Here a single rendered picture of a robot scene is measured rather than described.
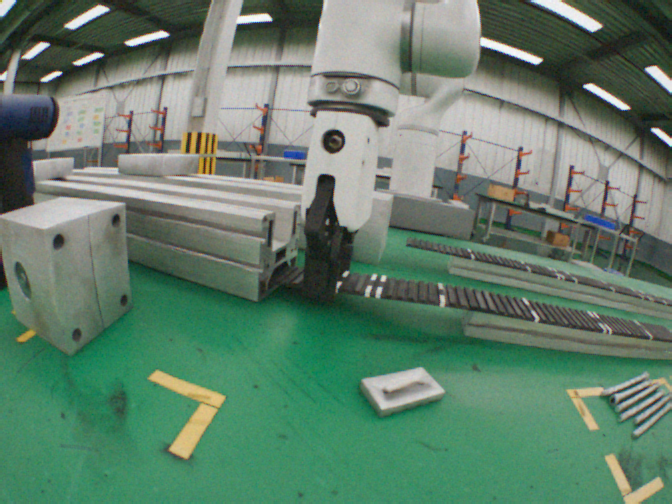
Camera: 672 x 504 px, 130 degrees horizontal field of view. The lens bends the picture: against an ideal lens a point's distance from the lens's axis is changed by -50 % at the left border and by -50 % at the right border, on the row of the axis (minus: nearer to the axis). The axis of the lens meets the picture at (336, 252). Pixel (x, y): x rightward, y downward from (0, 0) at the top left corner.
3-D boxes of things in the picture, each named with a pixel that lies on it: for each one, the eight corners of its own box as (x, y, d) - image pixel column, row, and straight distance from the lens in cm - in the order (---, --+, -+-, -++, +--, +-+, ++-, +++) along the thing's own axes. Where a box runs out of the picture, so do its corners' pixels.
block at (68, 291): (147, 297, 32) (142, 198, 29) (71, 357, 25) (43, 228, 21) (86, 277, 38) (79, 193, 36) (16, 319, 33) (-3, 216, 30)
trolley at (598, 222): (562, 275, 487) (579, 207, 478) (584, 278, 525) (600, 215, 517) (603, 304, 419) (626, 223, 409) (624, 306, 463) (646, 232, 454)
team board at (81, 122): (39, 203, 661) (46, 100, 663) (53, 199, 698) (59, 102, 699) (94, 204, 568) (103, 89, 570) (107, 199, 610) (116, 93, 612)
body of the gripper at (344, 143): (386, 98, 24) (365, 240, 25) (395, 120, 34) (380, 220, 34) (294, 91, 26) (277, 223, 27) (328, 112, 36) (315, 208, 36)
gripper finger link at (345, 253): (356, 222, 32) (347, 282, 34) (361, 218, 35) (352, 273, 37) (326, 217, 33) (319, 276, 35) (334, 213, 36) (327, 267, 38)
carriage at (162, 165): (196, 186, 70) (199, 154, 69) (161, 191, 62) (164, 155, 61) (150, 180, 81) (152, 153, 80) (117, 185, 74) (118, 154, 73)
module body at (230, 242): (295, 271, 38) (302, 203, 36) (257, 303, 30) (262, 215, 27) (42, 204, 99) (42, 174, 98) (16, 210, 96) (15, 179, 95)
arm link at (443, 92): (399, 135, 98) (407, 66, 104) (459, 144, 96) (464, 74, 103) (393, 126, 86) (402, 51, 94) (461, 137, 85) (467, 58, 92)
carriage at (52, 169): (73, 187, 78) (73, 157, 77) (35, 195, 73) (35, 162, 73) (51, 184, 92) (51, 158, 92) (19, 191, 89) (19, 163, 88)
